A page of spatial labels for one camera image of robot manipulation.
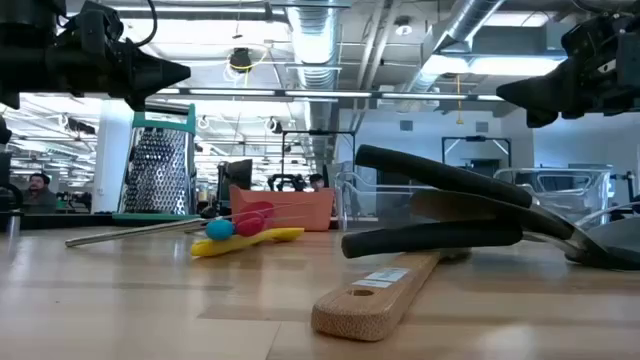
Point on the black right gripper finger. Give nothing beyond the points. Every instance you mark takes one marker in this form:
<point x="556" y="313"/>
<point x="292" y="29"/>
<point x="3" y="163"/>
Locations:
<point x="545" y="100"/>
<point x="545" y="80"/>

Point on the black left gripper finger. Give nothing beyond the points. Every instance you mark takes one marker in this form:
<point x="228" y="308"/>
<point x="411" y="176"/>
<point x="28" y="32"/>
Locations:
<point x="150" y="64"/>
<point x="150" y="86"/>

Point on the wide black spatula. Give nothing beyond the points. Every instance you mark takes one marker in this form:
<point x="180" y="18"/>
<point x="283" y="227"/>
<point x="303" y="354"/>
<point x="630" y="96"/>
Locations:
<point x="440" y="175"/>
<point x="475" y="207"/>

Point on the metal kitchen tongs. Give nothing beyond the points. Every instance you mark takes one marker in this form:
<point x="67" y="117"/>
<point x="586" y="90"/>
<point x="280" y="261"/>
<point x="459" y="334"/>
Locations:
<point x="125" y="234"/>

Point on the blue silicone spoon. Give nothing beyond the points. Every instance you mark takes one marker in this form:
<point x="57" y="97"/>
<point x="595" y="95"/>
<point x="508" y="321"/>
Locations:
<point x="220" y="230"/>

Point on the yellow silicone spoon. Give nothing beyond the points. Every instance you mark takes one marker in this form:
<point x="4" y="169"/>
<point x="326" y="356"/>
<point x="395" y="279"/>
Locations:
<point x="225" y="246"/>

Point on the narrow black spatula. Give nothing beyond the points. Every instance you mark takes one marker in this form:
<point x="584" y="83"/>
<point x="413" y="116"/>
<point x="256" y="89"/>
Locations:
<point x="430" y="240"/>

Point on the wooden slotted spoon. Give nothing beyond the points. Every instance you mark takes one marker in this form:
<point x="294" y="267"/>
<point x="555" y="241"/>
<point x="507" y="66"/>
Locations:
<point x="370" y="300"/>

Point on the black background robot arm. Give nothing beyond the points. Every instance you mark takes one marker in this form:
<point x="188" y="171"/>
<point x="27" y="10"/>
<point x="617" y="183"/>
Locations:
<point x="285" y="182"/>

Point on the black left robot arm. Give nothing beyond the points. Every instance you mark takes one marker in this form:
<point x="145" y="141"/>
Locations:
<point x="30" y="70"/>

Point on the white square pillar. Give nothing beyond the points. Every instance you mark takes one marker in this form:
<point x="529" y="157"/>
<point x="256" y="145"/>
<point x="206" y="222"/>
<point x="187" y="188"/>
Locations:
<point x="112" y="160"/>

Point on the teal metal box grater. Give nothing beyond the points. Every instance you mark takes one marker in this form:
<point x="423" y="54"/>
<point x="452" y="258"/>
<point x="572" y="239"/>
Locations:
<point x="157" y="170"/>

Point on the clear plastic bin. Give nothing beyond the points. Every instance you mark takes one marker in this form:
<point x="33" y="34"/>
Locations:
<point x="560" y="192"/>
<point x="360" y="200"/>

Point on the black background stand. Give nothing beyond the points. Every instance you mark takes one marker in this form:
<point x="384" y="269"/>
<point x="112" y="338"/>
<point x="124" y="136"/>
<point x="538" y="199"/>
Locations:
<point x="627" y="192"/>

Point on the black background monitor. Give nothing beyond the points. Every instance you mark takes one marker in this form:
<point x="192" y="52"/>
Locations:
<point x="237" y="175"/>

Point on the person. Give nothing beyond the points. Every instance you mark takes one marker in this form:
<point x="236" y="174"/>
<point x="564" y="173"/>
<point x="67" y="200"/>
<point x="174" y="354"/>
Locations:
<point x="40" y="195"/>
<point x="316" y="181"/>

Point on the long overhead light bar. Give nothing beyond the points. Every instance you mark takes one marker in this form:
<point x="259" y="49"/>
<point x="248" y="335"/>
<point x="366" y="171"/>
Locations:
<point x="325" y="93"/>

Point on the orange plastic bin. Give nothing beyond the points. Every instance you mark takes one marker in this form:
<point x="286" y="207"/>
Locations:
<point x="300" y="210"/>

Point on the black background rig frame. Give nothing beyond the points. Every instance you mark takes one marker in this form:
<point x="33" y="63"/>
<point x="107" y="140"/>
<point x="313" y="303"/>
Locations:
<point x="475" y="138"/>

